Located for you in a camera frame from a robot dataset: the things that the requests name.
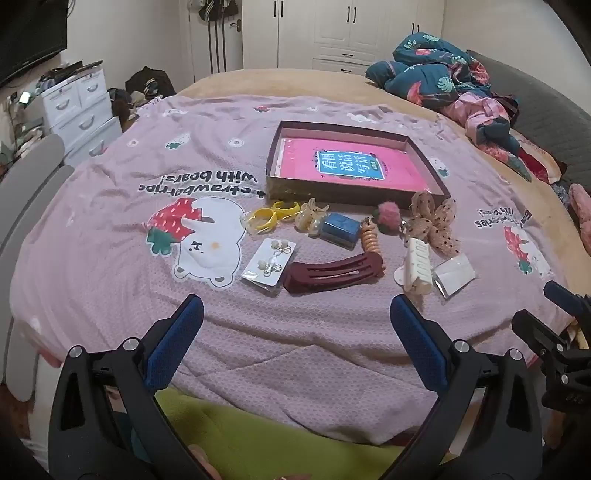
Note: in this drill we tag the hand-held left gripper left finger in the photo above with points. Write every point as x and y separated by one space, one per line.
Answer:
178 337

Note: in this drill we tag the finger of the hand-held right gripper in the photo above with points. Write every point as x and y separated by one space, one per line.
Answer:
565 297
535 330

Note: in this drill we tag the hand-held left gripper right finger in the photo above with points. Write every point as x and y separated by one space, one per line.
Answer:
418 337

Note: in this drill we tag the small white packet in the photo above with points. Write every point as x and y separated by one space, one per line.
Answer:
455 274

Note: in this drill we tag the cream hair claw clip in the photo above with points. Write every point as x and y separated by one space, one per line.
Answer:
415 263

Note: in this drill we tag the pearl earrings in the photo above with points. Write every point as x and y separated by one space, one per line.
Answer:
265 278

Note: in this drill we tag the beige polka dot bow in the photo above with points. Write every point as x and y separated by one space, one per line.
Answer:
429 224

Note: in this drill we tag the dark red hair clip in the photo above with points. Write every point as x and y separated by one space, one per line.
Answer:
295 282

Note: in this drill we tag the small blue box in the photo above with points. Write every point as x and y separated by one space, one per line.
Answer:
339 226

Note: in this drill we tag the bagged yellow hoop earrings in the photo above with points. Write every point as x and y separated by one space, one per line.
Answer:
265 213

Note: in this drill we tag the shallow cardboard box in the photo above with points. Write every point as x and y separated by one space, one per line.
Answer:
295 187

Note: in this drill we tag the pink printed blanket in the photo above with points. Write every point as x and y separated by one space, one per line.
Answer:
138 300

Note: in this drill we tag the pink plush cloth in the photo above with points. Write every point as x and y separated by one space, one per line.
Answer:
581 212

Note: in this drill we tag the pink pompom strawberry charm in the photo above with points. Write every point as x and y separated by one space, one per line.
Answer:
390 217

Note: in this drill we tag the green cloth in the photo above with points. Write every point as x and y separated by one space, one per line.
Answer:
277 438

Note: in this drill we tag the clear flower pearl hair clip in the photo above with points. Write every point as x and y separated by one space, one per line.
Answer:
307 220

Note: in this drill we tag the pink book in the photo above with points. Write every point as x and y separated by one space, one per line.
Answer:
300 161

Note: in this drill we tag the dark clothes pile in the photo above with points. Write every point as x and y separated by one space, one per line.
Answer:
122 106

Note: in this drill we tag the white drawer cabinet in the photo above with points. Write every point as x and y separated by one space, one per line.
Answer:
78 115

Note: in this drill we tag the dark bag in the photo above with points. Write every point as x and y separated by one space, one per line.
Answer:
150 83

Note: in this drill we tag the teal floral quilt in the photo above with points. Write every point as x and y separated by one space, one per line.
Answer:
415 74

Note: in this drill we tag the white door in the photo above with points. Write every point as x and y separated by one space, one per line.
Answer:
203 50

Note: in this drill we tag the white wardrobe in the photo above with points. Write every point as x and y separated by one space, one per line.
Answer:
360 32

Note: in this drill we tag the black television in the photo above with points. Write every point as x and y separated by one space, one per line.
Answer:
27 32

